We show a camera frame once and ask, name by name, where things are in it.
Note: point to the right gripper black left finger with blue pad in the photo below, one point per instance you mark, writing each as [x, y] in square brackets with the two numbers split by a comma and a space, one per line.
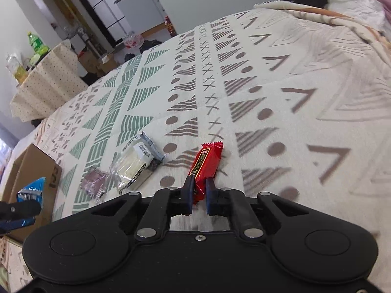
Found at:
[165, 204]

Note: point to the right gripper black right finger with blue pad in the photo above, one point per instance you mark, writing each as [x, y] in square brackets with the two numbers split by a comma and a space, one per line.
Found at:
[234, 206]

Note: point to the blue snack packet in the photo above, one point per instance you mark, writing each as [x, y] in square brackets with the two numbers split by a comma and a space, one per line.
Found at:
[33, 191]

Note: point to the red chocolate bar wrapper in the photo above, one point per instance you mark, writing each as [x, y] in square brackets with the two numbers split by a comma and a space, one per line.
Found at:
[205, 166]

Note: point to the white cake clear package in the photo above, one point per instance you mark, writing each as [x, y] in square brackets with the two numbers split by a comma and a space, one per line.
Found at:
[137, 161]

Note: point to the purple snack packet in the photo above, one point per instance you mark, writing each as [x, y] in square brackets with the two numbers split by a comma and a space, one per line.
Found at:
[94, 183]

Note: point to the brown cardboard box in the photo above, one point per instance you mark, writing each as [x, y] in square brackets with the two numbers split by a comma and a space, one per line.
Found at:
[34, 176]

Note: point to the patterned bed blanket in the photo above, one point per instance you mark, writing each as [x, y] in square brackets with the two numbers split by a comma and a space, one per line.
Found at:
[299, 96]

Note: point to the clear bottle yellow liquid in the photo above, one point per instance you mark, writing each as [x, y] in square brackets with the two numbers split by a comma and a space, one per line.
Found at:
[16, 69]

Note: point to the table with dotted cloth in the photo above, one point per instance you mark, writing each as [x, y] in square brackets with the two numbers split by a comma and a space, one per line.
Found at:
[52, 83]

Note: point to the green soda bottle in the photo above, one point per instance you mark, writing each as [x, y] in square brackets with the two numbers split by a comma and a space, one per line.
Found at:
[37, 44]

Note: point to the small cardboard box on floor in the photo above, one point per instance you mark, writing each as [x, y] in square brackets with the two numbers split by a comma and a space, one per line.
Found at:
[96, 65]

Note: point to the black shoes pile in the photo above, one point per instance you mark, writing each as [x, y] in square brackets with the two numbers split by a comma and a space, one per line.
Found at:
[147, 44]

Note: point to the pink white plastic bag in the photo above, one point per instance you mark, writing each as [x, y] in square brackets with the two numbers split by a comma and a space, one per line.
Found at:
[133, 40]

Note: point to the red bottle on floor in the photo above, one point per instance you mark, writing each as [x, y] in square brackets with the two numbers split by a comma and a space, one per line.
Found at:
[169, 26]

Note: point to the white kitchen cabinet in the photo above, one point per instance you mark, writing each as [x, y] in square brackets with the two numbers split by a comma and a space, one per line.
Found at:
[142, 15]

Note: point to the black framed glass door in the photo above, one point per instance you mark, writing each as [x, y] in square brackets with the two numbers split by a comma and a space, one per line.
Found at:
[109, 19]

